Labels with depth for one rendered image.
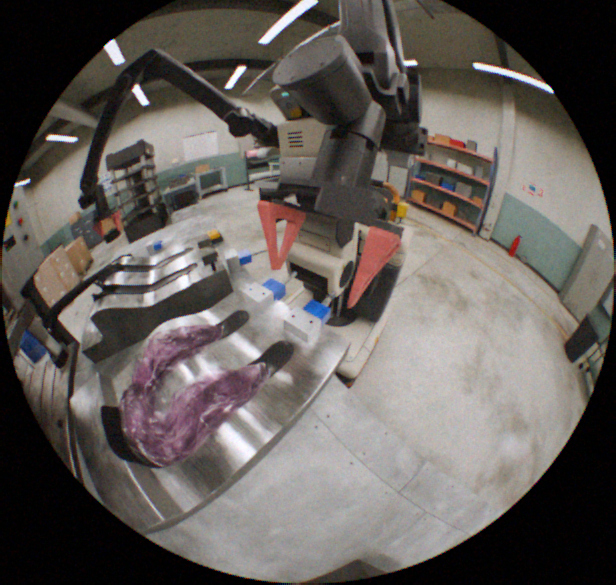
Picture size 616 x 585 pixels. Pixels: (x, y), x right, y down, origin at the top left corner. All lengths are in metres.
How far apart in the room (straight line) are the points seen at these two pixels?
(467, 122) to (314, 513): 5.76
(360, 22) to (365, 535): 0.65
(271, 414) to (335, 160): 0.27
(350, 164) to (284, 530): 0.46
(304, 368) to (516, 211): 5.24
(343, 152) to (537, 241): 5.38
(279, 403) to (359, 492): 0.20
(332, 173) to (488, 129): 5.39
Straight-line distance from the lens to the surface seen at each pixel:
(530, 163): 5.42
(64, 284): 4.22
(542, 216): 5.41
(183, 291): 0.44
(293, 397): 0.26
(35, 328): 0.86
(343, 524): 0.36
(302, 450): 0.32
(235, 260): 0.54
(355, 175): 0.16
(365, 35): 0.27
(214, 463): 0.26
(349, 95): 0.15
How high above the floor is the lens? 1.12
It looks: 39 degrees down
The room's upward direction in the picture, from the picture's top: straight up
